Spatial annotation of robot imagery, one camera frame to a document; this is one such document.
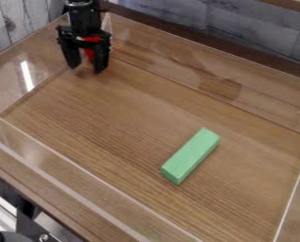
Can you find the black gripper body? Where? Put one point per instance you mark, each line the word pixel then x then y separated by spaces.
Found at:
pixel 83 35

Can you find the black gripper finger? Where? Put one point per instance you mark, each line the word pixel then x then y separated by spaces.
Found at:
pixel 72 53
pixel 101 57

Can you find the red strawberry toy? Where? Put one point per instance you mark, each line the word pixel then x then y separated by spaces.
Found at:
pixel 93 49

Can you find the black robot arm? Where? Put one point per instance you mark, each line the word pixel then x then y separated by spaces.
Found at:
pixel 87 12

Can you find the clear acrylic tray walls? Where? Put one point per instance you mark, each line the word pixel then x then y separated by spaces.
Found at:
pixel 85 137

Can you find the green rectangular block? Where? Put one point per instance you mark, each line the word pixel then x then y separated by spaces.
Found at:
pixel 190 156

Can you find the black metal bracket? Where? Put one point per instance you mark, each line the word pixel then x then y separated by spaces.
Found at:
pixel 29 228

